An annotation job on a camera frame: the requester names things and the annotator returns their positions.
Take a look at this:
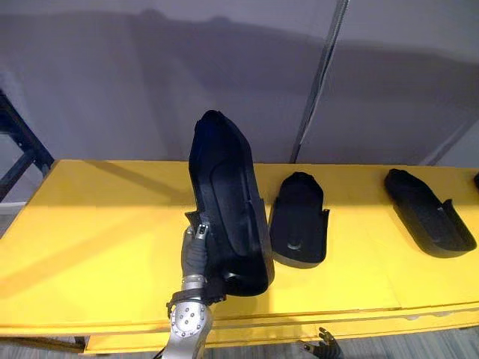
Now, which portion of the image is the black metal rack frame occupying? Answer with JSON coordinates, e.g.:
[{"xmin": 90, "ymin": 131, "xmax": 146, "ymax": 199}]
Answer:
[{"xmin": 0, "ymin": 89, "xmax": 91, "ymax": 352}]

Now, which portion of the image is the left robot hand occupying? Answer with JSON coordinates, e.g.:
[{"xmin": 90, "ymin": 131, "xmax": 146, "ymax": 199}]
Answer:
[{"xmin": 180, "ymin": 221, "xmax": 211, "ymax": 280}]

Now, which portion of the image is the grey wall pole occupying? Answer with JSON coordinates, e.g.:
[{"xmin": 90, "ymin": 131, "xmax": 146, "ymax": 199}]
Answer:
[{"xmin": 290, "ymin": 0, "xmax": 350, "ymax": 164}]

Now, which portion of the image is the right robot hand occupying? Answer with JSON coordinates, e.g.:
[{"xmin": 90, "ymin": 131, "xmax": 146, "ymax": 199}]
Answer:
[{"xmin": 297, "ymin": 327, "xmax": 344, "ymax": 359}]

